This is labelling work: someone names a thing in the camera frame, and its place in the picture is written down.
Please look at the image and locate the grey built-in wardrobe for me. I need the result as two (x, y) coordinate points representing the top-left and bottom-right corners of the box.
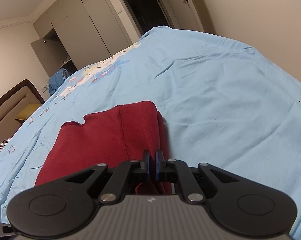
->
(30, 0), (141, 78)

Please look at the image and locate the brown padded headboard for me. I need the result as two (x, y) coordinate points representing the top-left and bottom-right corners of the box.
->
(0, 79), (45, 133)

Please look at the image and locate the light blue printed blanket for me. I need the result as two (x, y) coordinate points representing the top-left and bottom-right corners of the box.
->
(0, 26), (301, 240)

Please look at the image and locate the yellow pillow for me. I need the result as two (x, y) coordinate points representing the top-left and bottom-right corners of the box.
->
(15, 103), (41, 123)

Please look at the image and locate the dark red shirt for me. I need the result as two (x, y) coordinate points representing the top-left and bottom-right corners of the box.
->
(34, 101), (175, 195)

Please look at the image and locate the blue clothing bundle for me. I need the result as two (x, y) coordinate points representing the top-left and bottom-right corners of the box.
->
(48, 68), (72, 95)

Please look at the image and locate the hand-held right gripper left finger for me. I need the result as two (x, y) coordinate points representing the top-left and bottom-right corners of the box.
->
(58, 150), (150, 204)

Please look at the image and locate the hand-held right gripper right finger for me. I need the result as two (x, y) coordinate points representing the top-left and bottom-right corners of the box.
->
(156, 150), (243, 204)

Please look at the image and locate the white door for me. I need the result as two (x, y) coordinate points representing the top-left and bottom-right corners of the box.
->
(157, 0), (205, 32)

